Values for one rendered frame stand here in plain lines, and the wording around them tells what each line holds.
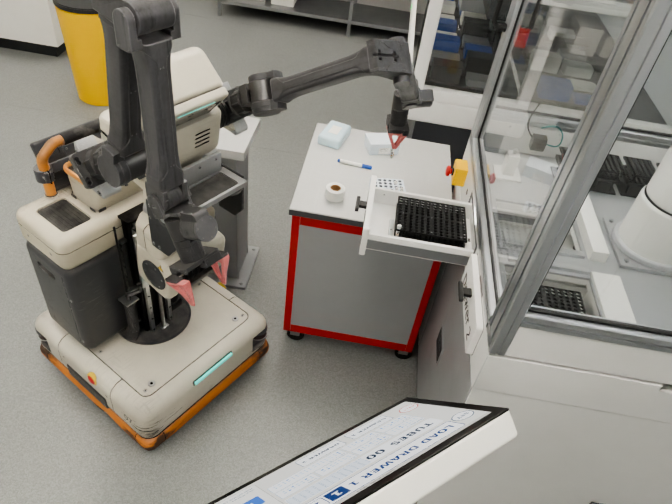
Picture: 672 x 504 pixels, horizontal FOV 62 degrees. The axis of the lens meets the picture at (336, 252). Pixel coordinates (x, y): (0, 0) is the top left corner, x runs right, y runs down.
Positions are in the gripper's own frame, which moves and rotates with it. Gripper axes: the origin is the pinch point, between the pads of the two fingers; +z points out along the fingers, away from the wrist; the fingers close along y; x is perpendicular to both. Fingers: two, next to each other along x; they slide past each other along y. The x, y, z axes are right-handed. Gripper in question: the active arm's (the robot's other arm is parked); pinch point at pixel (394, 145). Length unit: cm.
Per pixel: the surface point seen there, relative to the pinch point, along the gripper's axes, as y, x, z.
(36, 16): 247, 221, 59
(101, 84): 181, 162, 76
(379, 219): -23.5, 5.7, 13.6
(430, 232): -36.2, -8.2, 7.7
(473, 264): -53, -18, 5
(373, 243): -38.6, 9.3, 10.6
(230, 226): 26, 62, 61
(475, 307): -69, -14, 5
